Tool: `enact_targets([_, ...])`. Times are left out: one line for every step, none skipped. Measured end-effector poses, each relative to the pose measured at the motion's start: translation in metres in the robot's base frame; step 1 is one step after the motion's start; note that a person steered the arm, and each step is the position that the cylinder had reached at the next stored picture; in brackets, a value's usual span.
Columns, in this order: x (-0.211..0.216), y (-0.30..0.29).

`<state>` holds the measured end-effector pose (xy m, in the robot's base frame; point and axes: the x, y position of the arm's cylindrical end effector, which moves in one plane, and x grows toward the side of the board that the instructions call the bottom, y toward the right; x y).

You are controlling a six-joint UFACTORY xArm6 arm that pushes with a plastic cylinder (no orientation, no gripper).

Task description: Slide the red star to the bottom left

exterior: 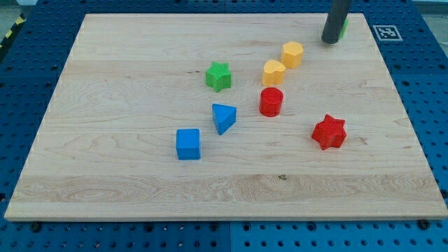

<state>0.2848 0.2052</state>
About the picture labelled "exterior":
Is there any green star block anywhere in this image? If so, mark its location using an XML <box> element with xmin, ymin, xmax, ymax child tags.
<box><xmin>206</xmin><ymin>62</ymin><xmax>232</xmax><ymax>92</ymax></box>

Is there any red star block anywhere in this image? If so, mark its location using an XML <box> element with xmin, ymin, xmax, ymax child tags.
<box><xmin>311</xmin><ymin>114</ymin><xmax>347</xmax><ymax>151</ymax></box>

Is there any blue triangle block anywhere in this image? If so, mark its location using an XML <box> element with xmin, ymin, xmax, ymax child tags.
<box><xmin>212</xmin><ymin>104</ymin><xmax>237</xmax><ymax>135</ymax></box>

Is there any wooden board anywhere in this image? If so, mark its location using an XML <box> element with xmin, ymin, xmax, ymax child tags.
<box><xmin>4</xmin><ymin>13</ymin><xmax>447</xmax><ymax>221</ymax></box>

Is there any blue cube block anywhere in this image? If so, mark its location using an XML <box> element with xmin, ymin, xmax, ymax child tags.
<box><xmin>176</xmin><ymin>129</ymin><xmax>201</xmax><ymax>160</ymax></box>

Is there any red cylinder block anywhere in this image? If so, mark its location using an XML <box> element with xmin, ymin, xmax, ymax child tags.
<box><xmin>259</xmin><ymin>87</ymin><xmax>284</xmax><ymax>117</ymax></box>

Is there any yellow heart block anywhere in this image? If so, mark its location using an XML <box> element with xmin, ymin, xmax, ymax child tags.
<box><xmin>262</xmin><ymin>59</ymin><xmax>286</xmax><ymax>86</ymax></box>

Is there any yellow hexagon block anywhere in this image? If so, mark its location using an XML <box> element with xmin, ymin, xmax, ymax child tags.
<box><xmin>281</xmin><ymin>41</ymin><xmax>304</xmax><ymax>69</ymax></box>

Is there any green block behind rod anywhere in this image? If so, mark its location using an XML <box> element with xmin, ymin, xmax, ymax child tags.
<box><xmin>339</xmin><ymin>17</ymin><xmax>349</xmax><ymax>40</ymax></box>

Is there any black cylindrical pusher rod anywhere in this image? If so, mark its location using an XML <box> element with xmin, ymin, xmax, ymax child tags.
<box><xmin>321</xmin><ymin>0</ymin><xmax>352</xmax><ymax>44</ymax></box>

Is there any white fiducial marker tag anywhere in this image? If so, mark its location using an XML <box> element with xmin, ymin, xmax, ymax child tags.
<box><xmin>373</xmin><ymin>24</ymin><xmax>403</xmax><ymax>41</ymax></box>

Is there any yellow black hazard tape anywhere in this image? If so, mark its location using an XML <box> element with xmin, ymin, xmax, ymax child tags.
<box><xmin>1</xmin><ymin>13</ymin><xmax>26</xmax><ymax>50</ymax></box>

